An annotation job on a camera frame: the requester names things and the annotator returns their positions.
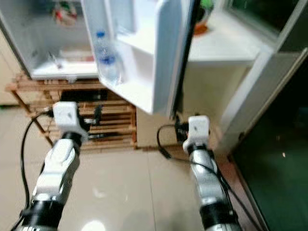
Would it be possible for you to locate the small dark grey fridge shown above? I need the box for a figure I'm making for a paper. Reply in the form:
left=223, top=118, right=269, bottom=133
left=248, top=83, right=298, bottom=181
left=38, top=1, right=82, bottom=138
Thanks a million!
left=0, top=0, right=204, bottom=119

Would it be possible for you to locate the wooden wine rack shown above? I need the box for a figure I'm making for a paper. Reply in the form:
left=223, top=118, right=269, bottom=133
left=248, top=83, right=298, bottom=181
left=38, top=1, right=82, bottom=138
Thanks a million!
left=6, top=72, right=138, bottom=154

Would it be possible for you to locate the clear water bottle blue label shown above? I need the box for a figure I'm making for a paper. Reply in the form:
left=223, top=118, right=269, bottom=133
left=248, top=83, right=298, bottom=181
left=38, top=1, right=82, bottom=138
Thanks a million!
left=93, top=31, right=122, bottom=87

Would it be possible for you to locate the white counter unit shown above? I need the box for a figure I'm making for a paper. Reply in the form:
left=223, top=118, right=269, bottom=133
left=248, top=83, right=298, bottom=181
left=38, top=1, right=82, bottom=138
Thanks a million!
left=135, top=9, right=308, bottom=155

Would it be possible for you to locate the flat pink white food pack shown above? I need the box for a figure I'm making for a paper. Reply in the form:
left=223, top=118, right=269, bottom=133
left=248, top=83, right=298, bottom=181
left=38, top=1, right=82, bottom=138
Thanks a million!
left=60, top=47, right=96, bottom=63

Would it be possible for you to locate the pink floor mat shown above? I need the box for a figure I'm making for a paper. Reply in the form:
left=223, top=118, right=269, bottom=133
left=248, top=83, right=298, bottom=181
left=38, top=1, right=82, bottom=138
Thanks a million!
left=216, top=153, right=266, bottom=231

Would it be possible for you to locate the orange bowl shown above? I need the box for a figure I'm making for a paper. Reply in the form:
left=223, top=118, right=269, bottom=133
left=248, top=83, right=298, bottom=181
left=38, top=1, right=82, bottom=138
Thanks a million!
left=193, top=21, right=210, bottom=37

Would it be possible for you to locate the beige kitchen cabinet white worktop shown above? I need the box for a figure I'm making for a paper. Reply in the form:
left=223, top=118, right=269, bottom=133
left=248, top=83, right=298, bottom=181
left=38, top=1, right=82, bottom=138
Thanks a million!
left=0, top=26, right=21, bottom=106

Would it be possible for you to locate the glass sliding door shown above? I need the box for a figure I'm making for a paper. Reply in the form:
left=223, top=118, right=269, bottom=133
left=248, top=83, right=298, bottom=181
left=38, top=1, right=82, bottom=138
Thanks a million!
left=225, top=0, right=308, bottom=231

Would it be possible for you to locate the red white food bag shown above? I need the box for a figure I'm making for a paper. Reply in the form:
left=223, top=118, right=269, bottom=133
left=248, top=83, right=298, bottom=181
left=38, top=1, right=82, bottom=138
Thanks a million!
left=53, top=2, right=78, bottom=27

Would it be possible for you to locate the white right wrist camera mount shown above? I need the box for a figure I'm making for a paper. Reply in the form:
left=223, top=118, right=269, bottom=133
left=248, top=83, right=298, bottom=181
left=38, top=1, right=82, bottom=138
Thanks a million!
left=183, top=115, right=211, bottom=154

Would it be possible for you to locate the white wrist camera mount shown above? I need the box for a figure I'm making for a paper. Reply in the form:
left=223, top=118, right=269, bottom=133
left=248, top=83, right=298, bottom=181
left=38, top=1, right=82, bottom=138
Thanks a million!
left=53, top=101, right=90, bottom=143
left=183, top=115, right=211, bottom=154

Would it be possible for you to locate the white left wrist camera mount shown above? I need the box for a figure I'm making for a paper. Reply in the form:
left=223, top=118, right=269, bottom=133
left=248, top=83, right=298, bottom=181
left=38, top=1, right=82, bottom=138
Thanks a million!
left=53, top=101, right=90, bottom=143

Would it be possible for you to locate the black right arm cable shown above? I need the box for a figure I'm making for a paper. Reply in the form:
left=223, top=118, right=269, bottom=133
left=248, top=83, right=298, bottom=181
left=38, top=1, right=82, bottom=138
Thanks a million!
left=156, top=124, right=263, bottom=231

